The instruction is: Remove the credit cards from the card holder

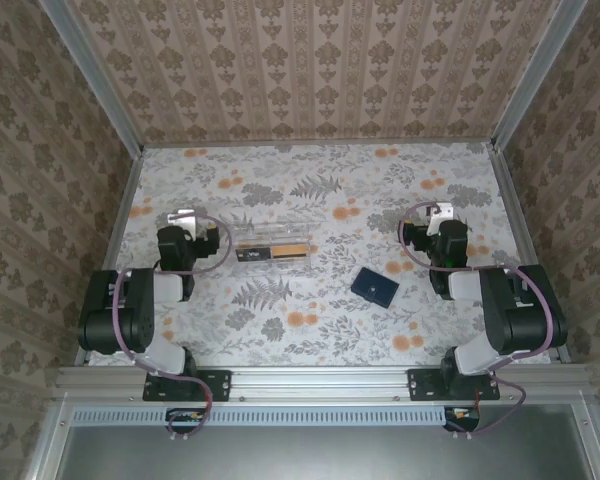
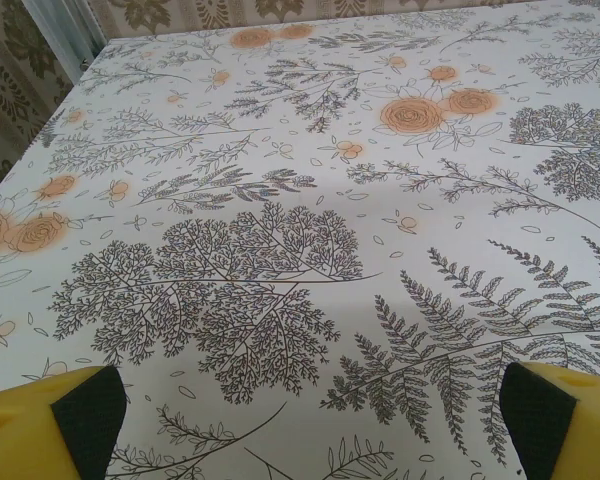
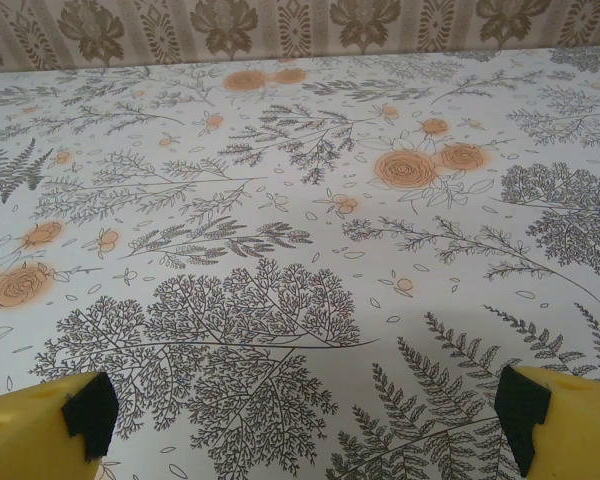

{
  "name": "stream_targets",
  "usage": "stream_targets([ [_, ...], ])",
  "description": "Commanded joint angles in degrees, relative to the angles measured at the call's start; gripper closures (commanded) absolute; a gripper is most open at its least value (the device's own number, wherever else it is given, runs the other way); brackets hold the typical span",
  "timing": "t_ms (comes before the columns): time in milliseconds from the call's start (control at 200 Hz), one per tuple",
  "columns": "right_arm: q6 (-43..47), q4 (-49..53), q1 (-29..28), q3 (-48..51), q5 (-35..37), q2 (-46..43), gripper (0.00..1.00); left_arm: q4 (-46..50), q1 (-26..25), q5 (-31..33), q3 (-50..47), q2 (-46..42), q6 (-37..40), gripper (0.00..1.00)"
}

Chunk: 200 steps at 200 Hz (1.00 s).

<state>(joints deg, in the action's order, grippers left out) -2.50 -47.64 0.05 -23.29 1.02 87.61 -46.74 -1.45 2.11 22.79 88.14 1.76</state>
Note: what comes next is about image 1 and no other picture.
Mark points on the clear acrylic card tray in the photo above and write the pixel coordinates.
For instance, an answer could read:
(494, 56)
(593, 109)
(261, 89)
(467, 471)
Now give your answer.
(280, 230)

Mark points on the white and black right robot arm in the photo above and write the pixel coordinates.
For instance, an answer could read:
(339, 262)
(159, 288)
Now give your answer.
(520, 320)

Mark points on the gold card with black stripe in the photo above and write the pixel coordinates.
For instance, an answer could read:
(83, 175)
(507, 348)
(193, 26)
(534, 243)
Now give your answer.
(290, 250)

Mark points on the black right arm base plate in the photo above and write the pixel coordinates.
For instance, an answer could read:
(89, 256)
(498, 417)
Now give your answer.
(422, 385)

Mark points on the aluminium table side rail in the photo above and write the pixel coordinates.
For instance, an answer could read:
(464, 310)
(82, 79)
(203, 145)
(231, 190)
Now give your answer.
(121, 210)
(516, 210)

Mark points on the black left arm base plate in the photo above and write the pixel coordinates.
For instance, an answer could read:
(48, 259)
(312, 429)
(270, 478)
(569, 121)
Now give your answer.
(215, 385)

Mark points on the grey metal sheet panel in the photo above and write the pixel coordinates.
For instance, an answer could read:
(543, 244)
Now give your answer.
(320, 455)

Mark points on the aluminium mounting rail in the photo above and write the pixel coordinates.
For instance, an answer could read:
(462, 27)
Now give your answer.
(320, 382)

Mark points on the navy blue card holder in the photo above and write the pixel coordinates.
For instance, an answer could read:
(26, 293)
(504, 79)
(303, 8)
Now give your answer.
(375, 287)

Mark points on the aluminium frame post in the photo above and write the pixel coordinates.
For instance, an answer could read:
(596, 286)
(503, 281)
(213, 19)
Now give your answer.
(97, 75)
(536, 75)

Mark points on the floral table cover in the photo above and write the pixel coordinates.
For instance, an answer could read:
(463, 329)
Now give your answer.
(380, 175)

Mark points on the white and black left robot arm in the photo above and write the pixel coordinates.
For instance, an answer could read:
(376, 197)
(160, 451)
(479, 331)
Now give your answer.
(115, 310)

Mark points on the black VIP card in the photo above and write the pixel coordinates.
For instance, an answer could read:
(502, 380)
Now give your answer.
(252, 254)

